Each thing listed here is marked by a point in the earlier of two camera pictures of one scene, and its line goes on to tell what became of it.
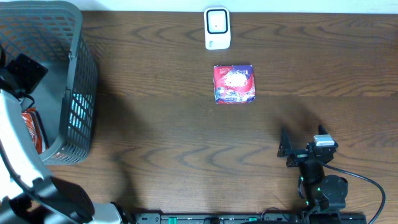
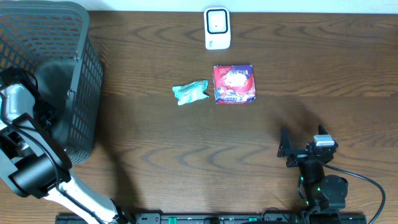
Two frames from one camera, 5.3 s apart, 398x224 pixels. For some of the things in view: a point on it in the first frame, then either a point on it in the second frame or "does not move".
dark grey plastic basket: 54,34 does not move
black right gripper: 298,156 does not move
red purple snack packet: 234,83 does not move
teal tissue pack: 81,106 -> 188,93
